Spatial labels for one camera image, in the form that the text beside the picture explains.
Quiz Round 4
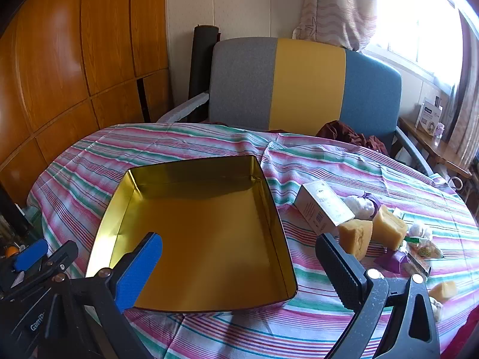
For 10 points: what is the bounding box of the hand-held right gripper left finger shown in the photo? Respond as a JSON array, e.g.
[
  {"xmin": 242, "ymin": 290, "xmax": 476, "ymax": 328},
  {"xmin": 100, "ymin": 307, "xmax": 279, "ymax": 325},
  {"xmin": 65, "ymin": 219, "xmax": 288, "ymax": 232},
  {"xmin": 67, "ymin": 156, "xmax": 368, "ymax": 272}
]
[{"xmin": 41, "ymin": 232, "xmax": 164, "ymax": 359}]

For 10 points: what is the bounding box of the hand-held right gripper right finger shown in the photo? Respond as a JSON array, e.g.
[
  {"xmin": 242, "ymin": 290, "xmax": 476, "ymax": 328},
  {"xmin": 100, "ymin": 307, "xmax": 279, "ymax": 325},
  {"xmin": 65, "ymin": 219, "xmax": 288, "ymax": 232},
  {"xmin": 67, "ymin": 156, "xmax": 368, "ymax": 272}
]
[{"xmin": 315, "ymin": 233, "xmax": 441, "ymax": 359}]

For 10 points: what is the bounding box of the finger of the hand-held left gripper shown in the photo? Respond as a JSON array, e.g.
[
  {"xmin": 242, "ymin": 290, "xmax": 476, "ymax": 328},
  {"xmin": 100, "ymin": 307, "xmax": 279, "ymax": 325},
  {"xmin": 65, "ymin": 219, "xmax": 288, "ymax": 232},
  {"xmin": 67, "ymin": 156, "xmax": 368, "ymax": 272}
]
[
  {"xmin": 37, "ymin": 241, "xmax": 79, "ymax": 274},
  {"xmin": 7, "ymin": 238, "xmax": 50, "ymax": 274}
]

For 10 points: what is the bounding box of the yellow sponge piece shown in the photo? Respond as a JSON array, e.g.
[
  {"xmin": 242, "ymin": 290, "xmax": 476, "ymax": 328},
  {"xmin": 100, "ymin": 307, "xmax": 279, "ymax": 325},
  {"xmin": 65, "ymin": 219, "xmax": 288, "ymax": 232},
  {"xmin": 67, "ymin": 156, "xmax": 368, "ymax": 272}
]
[
  {"xmin": 428, "ymin": 280, "xmax": 459, "ymax": 300},
  {"xmin": 339, "ymin": 219, "xmax": 374, "ymax": 261},
  {"xmin": 374, "ymin": 205, "xmax": 408, "ymax": 250}
]

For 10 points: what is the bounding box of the white plastic bag ball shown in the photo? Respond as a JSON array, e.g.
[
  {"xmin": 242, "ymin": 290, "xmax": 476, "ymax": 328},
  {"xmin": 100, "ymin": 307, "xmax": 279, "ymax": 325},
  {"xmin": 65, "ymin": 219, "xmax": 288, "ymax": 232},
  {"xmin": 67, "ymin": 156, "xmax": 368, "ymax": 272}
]
[{"xmin": 343, "ymin": 194, "xmax": 375, "ymax": 219}]

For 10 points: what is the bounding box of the white cardboard box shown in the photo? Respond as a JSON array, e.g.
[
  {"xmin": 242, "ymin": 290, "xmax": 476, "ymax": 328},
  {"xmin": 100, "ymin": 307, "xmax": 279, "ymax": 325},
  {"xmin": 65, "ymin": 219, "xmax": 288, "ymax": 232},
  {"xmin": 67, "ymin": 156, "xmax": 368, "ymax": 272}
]
[{"xmin": 294, "ymin": 180, "xmax": 355, "ymax": 237}]

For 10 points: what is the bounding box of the orange snack bar packet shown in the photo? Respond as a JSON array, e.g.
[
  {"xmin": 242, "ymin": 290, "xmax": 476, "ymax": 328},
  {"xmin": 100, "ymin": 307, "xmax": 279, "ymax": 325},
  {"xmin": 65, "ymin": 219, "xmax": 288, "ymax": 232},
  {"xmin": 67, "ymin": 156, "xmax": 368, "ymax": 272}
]
[{"xmin": 402, "ymin": 251, "xmax": 432, "ymax": 278}]

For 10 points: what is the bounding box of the gold metal tin tray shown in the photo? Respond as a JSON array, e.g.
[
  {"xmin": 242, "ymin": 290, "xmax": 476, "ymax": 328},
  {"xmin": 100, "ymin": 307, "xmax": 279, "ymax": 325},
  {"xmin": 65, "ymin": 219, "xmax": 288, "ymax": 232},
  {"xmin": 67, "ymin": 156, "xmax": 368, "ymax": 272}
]
[{"xmin": 85, "ymin": 155, "xmax": 299, "ymax": 313}]

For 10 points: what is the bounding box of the green white packet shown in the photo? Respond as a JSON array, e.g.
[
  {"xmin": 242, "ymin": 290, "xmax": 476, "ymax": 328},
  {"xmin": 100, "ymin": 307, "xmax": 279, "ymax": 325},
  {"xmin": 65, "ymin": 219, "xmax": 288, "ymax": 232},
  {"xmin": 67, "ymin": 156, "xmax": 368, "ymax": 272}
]
[{"xmin": 393, "ymin": 209, "xmax": 424, "ymax": 247}]

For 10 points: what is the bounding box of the brown snack packet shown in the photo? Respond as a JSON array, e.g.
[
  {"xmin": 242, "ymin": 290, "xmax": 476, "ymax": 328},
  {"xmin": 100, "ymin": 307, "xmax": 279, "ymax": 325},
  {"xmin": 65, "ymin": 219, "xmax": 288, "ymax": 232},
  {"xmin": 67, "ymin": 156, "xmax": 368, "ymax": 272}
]
[{"xmin": 408, "ymin": 240, "xmax": 444, "ymax": 260}]

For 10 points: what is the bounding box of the striped tablecloth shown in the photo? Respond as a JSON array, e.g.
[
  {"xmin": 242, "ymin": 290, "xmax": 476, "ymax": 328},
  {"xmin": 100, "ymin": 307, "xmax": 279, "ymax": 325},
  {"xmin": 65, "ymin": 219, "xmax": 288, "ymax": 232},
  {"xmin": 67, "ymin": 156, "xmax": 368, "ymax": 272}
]
[{"xmin": 26, "ymin": 123, "xmax": 479, "ymax": 359}]

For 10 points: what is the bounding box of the dark red cloth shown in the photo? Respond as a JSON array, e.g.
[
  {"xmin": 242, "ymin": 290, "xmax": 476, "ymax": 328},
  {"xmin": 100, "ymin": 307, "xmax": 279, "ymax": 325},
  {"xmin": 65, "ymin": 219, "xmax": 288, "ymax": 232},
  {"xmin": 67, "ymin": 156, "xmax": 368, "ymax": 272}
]
[{"xmin": 316, "ymin": 120, "xmax": 390, "ymax": 156}]

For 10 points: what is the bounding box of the wooden side table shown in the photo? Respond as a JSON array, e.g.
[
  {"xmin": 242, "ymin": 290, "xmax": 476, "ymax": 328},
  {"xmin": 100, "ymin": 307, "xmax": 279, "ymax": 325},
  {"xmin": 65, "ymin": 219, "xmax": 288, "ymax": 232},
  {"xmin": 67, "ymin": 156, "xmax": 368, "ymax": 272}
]
[{"xmin": 398, "ymin": 116, "xmax": 473, "ymax": 180}]

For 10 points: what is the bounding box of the white wrapped chair armrest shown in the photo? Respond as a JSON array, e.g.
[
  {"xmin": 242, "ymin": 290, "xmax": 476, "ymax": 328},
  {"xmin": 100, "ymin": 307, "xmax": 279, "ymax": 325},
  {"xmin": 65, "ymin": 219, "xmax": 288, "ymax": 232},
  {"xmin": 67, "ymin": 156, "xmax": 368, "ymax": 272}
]
[{"xmin": 156, "ymin": 92, "xmax": 210, "ymax": 123}]

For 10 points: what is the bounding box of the white carton with picture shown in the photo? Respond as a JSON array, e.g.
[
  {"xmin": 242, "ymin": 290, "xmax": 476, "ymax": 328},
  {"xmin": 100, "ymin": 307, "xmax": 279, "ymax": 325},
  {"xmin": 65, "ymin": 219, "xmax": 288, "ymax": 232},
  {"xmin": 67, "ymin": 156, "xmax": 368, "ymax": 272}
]
[{"xmin": 415, "ymin": 97, "xmax": 444, "ymax": 136}]

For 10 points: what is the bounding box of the grey yellow blue chair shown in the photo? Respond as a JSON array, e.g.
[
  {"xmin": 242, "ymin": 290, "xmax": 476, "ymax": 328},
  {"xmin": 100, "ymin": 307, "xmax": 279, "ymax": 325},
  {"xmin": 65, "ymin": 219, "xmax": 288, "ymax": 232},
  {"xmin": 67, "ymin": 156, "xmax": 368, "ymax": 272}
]
[{"xmin": 208, "ymin": 37, "xmax": 435, "ymax": 176}]

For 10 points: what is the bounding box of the wooden wardrobe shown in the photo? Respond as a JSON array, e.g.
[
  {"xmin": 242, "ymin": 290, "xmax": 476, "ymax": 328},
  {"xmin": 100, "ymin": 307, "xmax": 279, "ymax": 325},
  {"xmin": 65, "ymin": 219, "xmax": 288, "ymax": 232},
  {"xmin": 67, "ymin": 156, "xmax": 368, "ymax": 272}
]
[{"xmin": 0, "ymin": 0, "xmax": 173, "ymax": 210}]

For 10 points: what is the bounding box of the pink side curtain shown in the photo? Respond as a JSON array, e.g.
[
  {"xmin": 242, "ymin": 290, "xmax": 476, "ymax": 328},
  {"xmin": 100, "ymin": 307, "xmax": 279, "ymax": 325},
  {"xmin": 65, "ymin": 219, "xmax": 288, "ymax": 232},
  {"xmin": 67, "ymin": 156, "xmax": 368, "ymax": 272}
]
[{"xmin": 445, "ymin": 7, "xmax": 479, "ymax": 174}]

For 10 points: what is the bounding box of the black rolled mat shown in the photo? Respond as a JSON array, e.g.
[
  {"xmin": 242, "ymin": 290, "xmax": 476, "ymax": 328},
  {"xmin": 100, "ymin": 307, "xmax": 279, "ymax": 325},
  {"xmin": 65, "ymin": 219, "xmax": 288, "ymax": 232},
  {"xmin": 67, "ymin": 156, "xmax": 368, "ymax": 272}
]
[{"xmin": 188, "ymin": 25, "xmax": 221, "ymax": 122}]

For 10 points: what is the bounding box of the pink patterned curtain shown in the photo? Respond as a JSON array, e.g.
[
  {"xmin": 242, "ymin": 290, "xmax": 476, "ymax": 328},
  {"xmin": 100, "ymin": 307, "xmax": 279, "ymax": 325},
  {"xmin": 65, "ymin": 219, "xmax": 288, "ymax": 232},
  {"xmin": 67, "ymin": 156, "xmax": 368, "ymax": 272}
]
[{"xmin": 292, "ymin": 0, "xmax": 378, "ymax": 51}]

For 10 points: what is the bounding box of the window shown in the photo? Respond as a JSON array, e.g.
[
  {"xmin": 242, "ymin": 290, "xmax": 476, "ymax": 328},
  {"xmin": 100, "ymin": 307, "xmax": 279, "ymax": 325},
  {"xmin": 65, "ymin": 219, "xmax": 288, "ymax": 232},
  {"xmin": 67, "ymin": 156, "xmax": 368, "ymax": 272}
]
[{"xmin": 374, "ymin": 0, "xmax": 465, "ymax": 86}]

